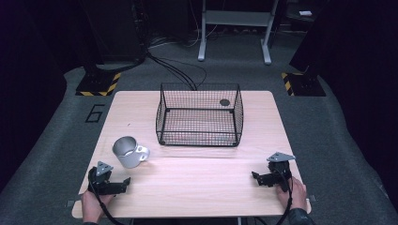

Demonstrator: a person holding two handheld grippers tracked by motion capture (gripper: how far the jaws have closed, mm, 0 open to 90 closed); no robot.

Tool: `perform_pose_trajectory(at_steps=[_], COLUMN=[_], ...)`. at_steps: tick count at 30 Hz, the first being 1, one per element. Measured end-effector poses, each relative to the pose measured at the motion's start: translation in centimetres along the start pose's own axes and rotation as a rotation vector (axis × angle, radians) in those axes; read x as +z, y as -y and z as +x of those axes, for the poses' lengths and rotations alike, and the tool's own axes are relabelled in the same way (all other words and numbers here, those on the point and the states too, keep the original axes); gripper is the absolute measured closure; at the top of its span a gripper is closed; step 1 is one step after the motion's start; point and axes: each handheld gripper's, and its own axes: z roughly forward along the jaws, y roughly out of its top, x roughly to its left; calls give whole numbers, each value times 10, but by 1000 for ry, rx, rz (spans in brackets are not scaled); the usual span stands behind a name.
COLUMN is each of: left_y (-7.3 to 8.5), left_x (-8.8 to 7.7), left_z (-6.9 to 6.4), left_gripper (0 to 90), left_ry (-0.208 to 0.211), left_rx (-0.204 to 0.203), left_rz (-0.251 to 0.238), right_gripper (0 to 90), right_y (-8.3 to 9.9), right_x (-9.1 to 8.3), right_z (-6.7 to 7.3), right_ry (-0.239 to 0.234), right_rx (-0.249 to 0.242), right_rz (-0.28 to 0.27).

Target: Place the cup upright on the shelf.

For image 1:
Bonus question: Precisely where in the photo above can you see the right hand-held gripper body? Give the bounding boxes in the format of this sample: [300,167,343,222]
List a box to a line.
[266,151,297,193]

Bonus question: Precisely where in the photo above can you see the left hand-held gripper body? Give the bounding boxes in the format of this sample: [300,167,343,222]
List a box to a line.
[87,160,115,195]

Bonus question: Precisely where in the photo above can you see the person's left hand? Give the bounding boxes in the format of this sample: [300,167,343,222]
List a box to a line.
[81,188,115,224]

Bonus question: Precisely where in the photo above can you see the person's right hand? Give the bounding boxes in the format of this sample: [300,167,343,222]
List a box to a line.
[274,175,310,213]

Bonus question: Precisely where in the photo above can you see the hazard-striped black stand base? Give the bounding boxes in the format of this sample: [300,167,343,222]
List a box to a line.
[280,71,328,98]
[74,71,123,98]

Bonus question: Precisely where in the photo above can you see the black cabinet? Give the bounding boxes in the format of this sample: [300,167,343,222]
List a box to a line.
[79,0,148,65]

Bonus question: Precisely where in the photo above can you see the white metal stand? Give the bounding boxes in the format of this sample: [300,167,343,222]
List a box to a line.
[197,0,280,67]

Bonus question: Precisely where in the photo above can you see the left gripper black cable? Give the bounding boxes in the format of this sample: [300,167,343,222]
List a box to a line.
[87,168,127,225]

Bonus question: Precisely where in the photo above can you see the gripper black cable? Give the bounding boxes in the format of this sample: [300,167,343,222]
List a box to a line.
[87,168,127,225]
[273,168,295,225]

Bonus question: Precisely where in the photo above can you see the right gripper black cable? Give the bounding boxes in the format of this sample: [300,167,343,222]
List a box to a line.
[273,168,295,225]

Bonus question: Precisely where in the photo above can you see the black wire mesh basket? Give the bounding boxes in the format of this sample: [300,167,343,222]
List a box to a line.
[155,82,245,148]

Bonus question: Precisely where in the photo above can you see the black floor cables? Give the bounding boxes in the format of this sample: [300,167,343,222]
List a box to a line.
[145,50,208,92]

